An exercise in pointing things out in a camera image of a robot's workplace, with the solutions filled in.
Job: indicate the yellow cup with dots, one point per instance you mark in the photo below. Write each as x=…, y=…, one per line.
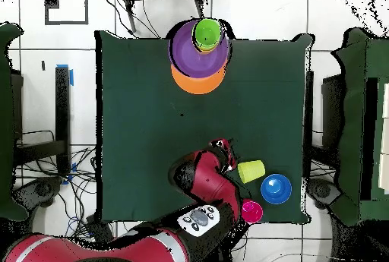
x=250, y=171

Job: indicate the large orange bowl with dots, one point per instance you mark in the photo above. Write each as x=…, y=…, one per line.
x=197, y=85

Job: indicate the purple bowl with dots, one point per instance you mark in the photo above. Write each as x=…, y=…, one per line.
x=185, y=61

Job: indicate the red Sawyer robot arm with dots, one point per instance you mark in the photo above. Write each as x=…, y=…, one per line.
x=212, y=180

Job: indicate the blue bowl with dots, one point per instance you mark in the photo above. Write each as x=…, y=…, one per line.
x=276, y=189

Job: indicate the red cup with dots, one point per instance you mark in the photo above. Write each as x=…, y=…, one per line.
x=253, y=212

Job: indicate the dark green table cloth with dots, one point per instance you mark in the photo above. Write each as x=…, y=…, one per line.
x=136, y=152

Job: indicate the dark office chair base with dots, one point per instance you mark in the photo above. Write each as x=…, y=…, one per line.
x=322, y=190
x=42, y=189

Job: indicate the blue tape strip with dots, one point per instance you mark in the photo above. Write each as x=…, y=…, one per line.
x=74, y=167
x=71, y=78

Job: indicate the black metal stand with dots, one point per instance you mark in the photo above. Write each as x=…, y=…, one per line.
x=62, y=107

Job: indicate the small black object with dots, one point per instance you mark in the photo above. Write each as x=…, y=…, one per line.
x=43, y=65

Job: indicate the black square frame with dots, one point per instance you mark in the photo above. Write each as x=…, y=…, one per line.
x=51, y=0

